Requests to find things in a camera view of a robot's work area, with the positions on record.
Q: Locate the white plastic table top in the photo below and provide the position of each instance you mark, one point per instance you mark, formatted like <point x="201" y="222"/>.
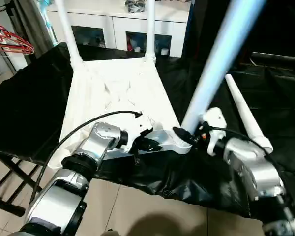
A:
<point x="118" y="81"/>

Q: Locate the white plastic table leg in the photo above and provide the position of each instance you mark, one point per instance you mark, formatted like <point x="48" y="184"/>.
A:
<point x="66" y="29"/>
<point x="150" y="29"/>
<point x="245" y="115"/>
<point x="216" y="61"/>

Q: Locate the red bottle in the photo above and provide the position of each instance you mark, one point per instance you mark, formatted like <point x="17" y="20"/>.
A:
<point x="129" y="44"/>

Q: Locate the large black box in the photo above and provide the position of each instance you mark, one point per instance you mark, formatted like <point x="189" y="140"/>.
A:
<point x="201" y="24"/>

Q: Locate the black flat monitor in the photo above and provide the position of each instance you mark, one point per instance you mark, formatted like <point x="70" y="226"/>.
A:
<point x="280" y="57"/>

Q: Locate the black plastic mat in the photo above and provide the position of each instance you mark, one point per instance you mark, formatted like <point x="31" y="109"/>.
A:
<point x="27" y="110"/>

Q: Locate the white cabinet with glass doors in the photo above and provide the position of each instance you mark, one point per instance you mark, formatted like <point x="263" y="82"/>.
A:
<point x="108" y="22"/>

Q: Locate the black tangled bundle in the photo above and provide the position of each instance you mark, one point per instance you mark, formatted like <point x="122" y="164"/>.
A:
<point x="135" y="6"/>

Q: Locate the small white box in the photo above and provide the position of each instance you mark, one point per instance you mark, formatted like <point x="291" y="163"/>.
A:
<point x="18" y="61"/>

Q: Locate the grey curtain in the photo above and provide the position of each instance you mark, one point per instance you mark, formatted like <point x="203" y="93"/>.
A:
<point x="32" y="24"/>

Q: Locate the black folding table frame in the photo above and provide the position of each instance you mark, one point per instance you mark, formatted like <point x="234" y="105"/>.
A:
<point x="14" y="172"/>

